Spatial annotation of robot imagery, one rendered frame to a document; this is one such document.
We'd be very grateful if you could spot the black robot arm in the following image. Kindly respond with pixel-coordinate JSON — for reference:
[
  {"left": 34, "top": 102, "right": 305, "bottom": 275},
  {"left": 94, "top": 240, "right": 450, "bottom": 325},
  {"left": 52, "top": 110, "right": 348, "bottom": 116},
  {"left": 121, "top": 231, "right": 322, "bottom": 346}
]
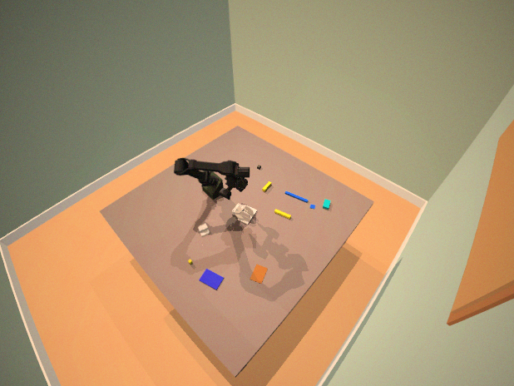
[{"left": 174, "top": 158, "right": 250, "bottom": 192}]

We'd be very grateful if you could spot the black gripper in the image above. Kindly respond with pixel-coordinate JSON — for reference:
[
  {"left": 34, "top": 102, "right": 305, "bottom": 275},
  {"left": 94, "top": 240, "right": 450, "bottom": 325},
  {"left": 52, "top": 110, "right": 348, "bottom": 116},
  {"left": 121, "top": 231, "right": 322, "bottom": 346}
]
[{"left": 219, "top": 177, "right": 244, "bottom": 200}]

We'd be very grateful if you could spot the orange flat plate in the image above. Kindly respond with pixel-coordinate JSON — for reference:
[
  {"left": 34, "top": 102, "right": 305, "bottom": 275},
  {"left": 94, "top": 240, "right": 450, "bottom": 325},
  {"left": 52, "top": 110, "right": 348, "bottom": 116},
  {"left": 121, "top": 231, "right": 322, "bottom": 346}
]
[{"left": 250, "top": 265, "right": 267, "bottom": 284}]

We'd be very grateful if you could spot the blue flat bar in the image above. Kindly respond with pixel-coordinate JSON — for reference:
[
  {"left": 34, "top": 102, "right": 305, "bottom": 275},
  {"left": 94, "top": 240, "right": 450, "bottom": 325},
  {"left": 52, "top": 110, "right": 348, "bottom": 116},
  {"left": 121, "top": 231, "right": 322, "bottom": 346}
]
[{"left": 199, "top": 269, "right": 224, "bottom": 290}]

